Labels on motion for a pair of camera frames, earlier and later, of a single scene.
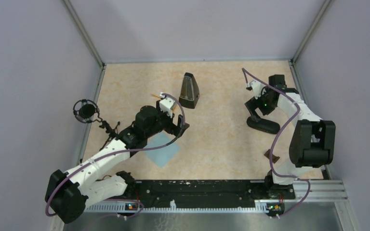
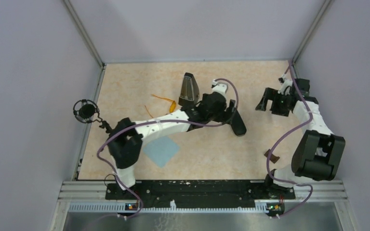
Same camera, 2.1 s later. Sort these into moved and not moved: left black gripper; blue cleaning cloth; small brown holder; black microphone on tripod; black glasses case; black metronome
Moved: black glasses case; left black gripper
Not moved: blue cleaning cloth; small brown holder; black metronome; black microphone on tripod
